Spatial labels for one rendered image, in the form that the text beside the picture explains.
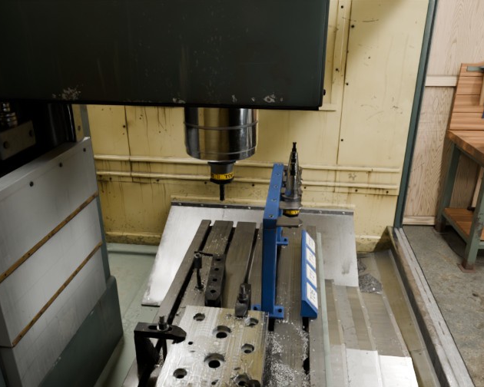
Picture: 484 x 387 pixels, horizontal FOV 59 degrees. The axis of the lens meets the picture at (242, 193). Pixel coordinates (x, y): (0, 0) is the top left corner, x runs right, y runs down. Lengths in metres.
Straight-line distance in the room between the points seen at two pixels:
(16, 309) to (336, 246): 1.34
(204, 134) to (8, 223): 0.45
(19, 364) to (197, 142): 0.65
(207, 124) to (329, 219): 1.31
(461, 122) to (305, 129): 2.04
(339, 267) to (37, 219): 1.26
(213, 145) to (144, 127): 1.24
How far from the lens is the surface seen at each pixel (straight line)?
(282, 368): 1.19
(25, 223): 1.07
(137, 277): 2.14
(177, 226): 2.08
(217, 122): 0.85
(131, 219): 2.30
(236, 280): 1.50
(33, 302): 1.15
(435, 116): 3.81
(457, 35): 3.75
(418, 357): 1.66
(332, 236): 2.02
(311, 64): 0.77
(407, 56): 1.95
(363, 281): 1.99
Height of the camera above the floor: 1.75
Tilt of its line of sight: 23 degrees down
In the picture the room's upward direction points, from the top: straight up
